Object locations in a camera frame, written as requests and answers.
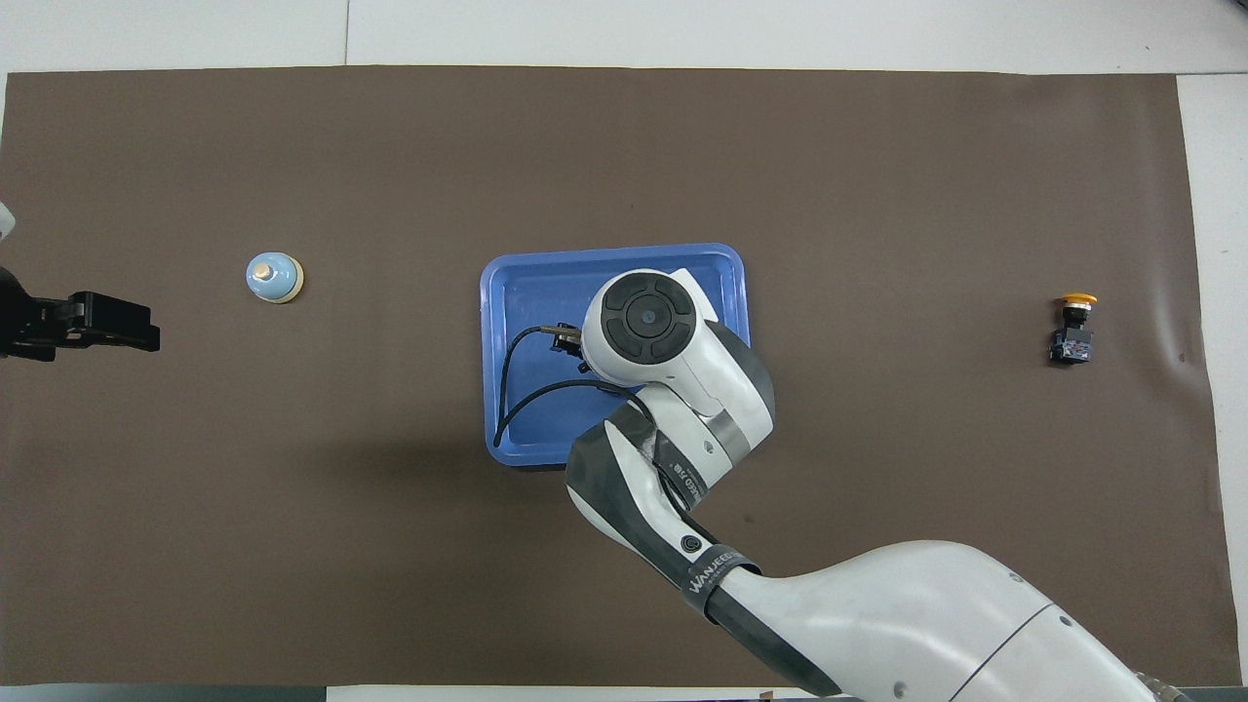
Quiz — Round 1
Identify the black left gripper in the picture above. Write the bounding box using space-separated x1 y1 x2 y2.
0 268 162 363

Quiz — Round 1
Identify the blue plastic tray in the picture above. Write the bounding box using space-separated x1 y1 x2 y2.
479 242 758 468

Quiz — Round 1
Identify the light blue call bell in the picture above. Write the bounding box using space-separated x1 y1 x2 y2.
246 252 305 305

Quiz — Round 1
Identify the yellow mushroom push button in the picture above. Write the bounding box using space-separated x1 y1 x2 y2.
1049 292 1099 367

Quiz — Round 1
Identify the brown table mat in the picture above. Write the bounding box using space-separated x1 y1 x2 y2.
0 64 1242 688

